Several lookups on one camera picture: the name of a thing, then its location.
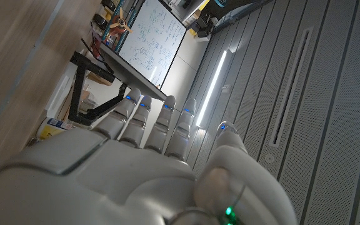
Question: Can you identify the small white box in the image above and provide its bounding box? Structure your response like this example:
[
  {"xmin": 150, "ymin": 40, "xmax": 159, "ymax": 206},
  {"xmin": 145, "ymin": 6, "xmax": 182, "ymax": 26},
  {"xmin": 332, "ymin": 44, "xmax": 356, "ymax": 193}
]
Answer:
[{"xmin": 44, "ymin": 74, "xmax": 74, "ymax": 119}]

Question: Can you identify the long ceiling vent slot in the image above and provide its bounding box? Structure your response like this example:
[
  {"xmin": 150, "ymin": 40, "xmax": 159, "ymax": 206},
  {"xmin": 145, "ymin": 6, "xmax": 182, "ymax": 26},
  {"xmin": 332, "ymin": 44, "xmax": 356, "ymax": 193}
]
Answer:
[{"xmin": 267, "ymin": 26, "xmax": 314, "ymax": 148}]

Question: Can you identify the large flat monitor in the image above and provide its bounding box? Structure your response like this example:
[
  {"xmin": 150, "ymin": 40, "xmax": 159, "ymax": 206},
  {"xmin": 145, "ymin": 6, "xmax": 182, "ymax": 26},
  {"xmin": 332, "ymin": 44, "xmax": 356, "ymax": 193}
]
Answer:
[{"xmin": 100, "ymin": 0, "xmax": 188, "ymax": 101}]

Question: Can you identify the flat brown cardboard box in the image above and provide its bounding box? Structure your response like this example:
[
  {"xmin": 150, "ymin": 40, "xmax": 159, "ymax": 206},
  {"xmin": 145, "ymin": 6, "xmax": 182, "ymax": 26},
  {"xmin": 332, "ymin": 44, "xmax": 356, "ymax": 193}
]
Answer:
[{"xmin": 85, "ymin": 71, "xmax": 114, "ymax": 87}]

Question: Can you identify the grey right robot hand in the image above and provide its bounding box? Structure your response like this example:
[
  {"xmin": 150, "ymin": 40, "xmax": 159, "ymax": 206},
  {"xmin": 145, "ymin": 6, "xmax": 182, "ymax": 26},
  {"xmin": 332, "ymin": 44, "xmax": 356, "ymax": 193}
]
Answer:
[{"xmin": 0, "ymin": 87, "xmax": 298, "ymax": 225}]

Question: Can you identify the white labelled canister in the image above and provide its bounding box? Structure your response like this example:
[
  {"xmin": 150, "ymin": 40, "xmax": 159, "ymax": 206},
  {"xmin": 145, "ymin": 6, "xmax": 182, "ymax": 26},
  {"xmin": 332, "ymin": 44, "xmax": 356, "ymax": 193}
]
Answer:
[{"xmin": 36, "ymin": 117, "xmax": 76, "ymax": 141}]

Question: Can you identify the wooden toy airplane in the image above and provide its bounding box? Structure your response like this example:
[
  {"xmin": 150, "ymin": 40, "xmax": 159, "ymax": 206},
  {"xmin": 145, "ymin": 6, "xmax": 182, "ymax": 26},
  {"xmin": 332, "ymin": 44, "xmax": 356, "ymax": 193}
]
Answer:
[{"xmin": 92, "ymin": 0, "xmax": 137, "ymax": 53}]

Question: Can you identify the long ceiling light strip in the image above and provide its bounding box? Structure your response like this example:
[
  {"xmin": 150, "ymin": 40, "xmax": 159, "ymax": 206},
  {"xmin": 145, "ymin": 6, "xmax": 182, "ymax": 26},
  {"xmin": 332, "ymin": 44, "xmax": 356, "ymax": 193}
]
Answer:
[{"xmin": 195, "ymin": 49, "xmax": 228, "ymax": 128}]

